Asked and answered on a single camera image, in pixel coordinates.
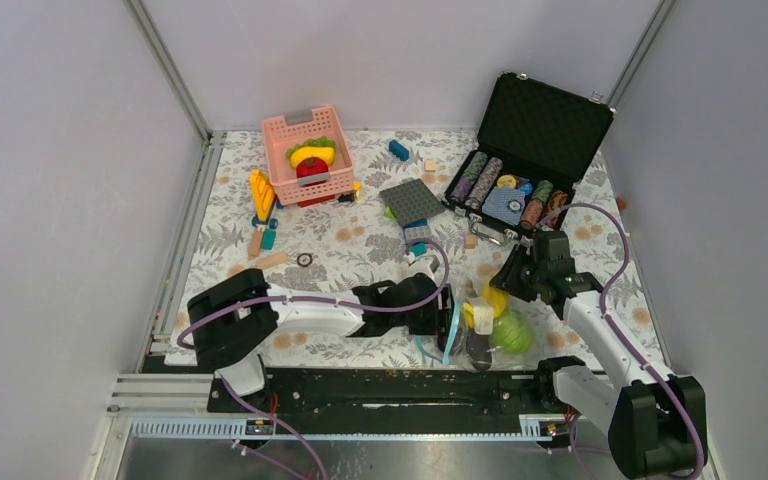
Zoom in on clear zip top bag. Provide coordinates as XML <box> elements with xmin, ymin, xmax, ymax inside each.
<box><xmin>413</xmin><ymin>282</ymin><xmax>536</xmax><ymax>372</ymax></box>

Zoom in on yellow fake mango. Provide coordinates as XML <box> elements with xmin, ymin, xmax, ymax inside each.
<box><xmin>289</xmin><ymin>147</ymin><xmax>337</xmax><ymax>168</ymax></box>

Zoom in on red fake apple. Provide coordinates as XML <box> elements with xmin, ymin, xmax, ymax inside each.
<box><xmin>296</xmin><ymin>157</ymin><xmax>330</xmax><ymax>187</ymax></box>

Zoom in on green fake grapes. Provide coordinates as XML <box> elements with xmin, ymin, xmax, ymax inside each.
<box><xmin>285</xmin><ymin>136</ymin><xmax>337</xmax><ymax>158</ymax></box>

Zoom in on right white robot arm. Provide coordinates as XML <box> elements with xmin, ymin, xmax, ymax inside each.
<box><xmin>490</xmin><ymin>231</ymin><xmax>709</xmax><ymax>479</ymax></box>

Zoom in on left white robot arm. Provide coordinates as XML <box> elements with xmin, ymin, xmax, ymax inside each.
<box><xmin>177</xmin><ymin>268</ymin><xmax>454</xmax><ymax>411</ymax></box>

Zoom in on purple fake eggplant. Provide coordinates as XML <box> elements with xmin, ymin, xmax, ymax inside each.
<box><xmin>465</xmin><ymin>327</ymin><xmax>493</xmax><ymax>372</ymax></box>

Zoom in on yellow fake banana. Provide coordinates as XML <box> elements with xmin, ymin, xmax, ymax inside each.
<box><xmin>461</xmin><ymin>283</ymin><xmax>508</xmax><ymax>335</ymax></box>

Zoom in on green fake cabbage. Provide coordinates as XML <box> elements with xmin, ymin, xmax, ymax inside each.
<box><xmin>491</xmin><ymin>310</ymin><xmax>535</xmax><ymax>354</ymax></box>

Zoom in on teal toy block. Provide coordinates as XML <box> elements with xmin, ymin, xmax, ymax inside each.
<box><xmin>409</xmin><ymin>243</ymin><xmax>428</xmax><ymax>257</ymax></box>

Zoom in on grey lego brick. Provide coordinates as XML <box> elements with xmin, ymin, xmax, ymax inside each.
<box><xmin>403</xmin><ymin>222</ymin><xmax>433</xmax><ymax>244</ymax></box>

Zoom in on grey lego baseplate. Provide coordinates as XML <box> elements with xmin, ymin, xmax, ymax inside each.
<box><xmin>380</xmin><ymin>179</ymin><xmax>445</xmax><ymax>226</ymax></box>

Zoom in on black poker chip case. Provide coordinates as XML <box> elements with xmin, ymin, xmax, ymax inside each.
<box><xmin>441</xmin><ymin>72</ymin><xmax>616</xmax><ymax>242</ymax></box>

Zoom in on blue toy brick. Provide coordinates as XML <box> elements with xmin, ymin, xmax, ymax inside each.
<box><xmin>388</xmin><ymin>140</ymin><xmax>410</xmax><ymax>161</ymax></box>

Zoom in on red toy brick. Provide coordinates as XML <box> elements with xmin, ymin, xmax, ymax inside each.
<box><xmin>297</xmin><ymin>194</ymin><xmax>336</xmax><ymax>208</ymax></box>

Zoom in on wooden plank block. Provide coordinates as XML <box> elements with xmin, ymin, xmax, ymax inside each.
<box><xmin>256</xmin><ymin>251</ymin><xmax>289</xmax><ymax>270</ymax></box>

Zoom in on pink plastic basket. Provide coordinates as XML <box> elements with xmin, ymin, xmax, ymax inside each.
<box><xmin>262</xmin><ymin>106</ymin><xmax>355</xmax><ymax>205</ymax></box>

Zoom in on yellow toy block stack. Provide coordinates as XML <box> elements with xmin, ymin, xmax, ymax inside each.
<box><xmin>249</xmin><ymin>169</ymin><xmax>277</xmax><ymax>224</ymax></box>

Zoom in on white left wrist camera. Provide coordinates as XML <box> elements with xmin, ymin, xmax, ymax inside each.
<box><xmin>405</xmin><ymin>252</ymin><xmax>440</xmax><ymax>282</ymax></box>

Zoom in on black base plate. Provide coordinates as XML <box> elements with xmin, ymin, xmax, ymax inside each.
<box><xmin>244</xmin><ymin>367</ymin><xmax>572</xmax><ymax>436</ymax></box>

